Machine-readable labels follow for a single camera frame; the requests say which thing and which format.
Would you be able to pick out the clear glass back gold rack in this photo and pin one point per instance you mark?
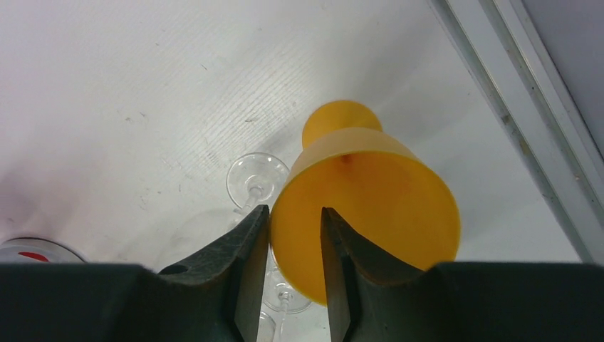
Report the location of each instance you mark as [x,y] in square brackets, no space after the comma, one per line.
[253,179]

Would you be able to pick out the clear glass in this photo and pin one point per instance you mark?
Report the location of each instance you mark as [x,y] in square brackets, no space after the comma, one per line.
[280,296]

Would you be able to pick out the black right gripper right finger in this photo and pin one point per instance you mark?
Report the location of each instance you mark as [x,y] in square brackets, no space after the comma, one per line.
[374,296]

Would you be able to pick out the yellow wine glass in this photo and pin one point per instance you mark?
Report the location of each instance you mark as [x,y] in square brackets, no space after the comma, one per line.
[374,182]

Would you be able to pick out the clear champagne flute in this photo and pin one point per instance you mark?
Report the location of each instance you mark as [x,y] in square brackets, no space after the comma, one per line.
[266,328]

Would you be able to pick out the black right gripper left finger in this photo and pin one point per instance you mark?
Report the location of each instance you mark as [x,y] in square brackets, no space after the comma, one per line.
[214,294]

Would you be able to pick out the silver wire glass rack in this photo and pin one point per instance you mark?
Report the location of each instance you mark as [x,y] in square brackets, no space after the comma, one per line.
[37,250]

